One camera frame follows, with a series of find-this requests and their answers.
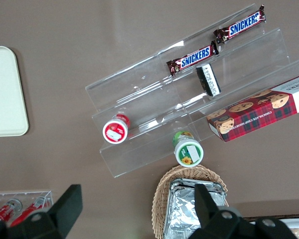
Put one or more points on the red cola bottle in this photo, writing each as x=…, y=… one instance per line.
x=27, y=211
x=5, y=211

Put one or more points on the clear acrylic bottle rack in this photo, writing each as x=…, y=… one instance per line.
x=20, y=194

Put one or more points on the red tartan cookie box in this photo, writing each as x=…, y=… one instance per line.
x=259, y=109

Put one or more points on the aluminium foil tray stack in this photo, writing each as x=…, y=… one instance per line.
x=182, y=211

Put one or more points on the Snickers chocolate bar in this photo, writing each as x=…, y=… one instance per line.
x=241, y=26
x=194, y=58

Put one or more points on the oval light wicker basket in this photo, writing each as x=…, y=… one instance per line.
x=159, y=199

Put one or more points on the beige serving tray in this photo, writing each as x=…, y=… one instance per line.
x=5, y=94

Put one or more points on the green lidded cup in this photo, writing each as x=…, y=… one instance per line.
x=189, y=152

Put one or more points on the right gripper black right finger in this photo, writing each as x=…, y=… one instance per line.
x=209, y=216

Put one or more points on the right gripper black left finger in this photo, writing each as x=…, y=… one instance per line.
x=64, y=211

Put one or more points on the red lidded cup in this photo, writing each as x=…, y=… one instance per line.
x=115, y=131

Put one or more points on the small black labelled box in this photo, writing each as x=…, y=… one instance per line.
x=209, y=79

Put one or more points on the clear acrylic step display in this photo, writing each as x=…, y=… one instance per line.
x=144, y=99

